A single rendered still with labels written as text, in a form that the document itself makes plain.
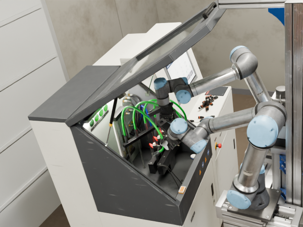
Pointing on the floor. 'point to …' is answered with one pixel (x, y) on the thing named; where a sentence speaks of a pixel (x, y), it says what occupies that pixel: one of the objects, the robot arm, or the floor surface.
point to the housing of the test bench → (92, 81)
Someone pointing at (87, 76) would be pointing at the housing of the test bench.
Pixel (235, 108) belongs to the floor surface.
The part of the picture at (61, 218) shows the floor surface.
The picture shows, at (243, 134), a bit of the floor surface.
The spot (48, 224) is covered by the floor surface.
